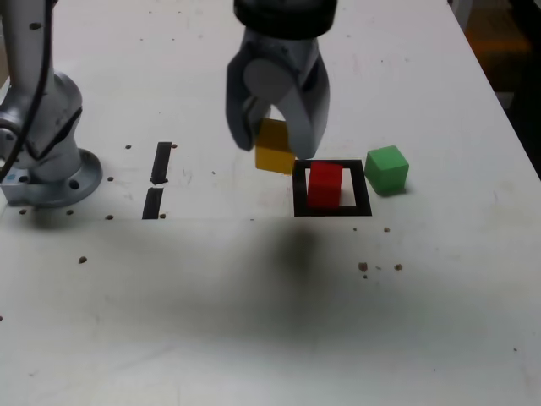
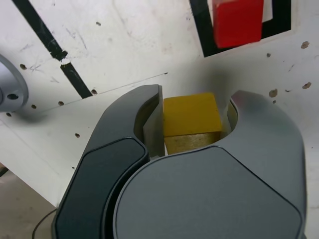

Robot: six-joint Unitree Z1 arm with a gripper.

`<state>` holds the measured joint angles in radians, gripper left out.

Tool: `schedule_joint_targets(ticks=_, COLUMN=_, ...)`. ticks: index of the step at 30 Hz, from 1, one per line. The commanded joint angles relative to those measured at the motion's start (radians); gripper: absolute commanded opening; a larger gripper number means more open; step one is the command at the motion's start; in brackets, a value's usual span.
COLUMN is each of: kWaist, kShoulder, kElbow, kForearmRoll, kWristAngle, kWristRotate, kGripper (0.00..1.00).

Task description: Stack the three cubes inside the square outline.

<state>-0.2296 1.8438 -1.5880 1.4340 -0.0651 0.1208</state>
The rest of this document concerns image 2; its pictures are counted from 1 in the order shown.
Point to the black tape square outline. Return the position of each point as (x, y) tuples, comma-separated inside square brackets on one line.
[(203, 30)]

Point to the red cube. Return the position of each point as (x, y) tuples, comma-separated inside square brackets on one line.
[(236, 25)]

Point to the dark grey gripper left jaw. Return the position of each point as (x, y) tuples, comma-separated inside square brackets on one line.
[(99, 169)]

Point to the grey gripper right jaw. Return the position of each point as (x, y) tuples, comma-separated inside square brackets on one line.
[(211, 194)]

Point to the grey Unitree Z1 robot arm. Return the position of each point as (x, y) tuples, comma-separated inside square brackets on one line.
[(11, 82)]

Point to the yellow cube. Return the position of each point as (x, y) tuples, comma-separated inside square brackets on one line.
[(192, 117)]

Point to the black tape strip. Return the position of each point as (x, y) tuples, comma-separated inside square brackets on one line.
[(47, 39)]

